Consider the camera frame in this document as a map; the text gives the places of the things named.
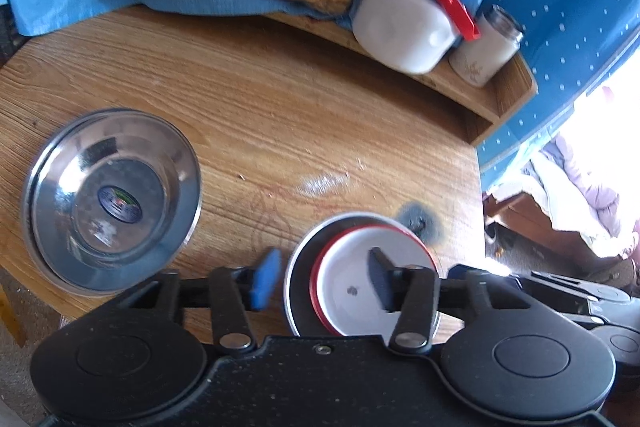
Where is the white bowl with red rim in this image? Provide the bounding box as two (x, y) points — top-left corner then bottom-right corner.
(309, 223), (438, 337)

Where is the wooden furniture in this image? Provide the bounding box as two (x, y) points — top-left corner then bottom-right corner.
(482, 192), (591, 258)

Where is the pale purple garment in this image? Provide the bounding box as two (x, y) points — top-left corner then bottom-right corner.
(530, 87), (640, 278)

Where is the white jar with blue lid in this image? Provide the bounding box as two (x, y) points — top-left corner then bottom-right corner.
(350, 0), (483, 75)

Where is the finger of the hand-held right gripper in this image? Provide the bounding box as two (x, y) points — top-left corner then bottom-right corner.
(507, 272), (633, 323)

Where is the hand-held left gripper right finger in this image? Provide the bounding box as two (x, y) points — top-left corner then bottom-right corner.
(368, 247), (531, 354)

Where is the blue dotted cloth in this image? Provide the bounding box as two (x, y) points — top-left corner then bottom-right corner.
(470, 0), (640, 192)

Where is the plain steel plate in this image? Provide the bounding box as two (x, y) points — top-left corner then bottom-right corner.
(21, 112), (201, 295)

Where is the small white jar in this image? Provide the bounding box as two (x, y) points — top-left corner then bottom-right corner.
(448, 5), (524, 86)

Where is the wooden tray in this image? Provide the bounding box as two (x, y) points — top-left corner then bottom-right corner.
(260, 7), (538, 146)

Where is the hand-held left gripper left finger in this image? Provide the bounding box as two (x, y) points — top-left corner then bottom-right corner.
(127, 247), (283, 353)

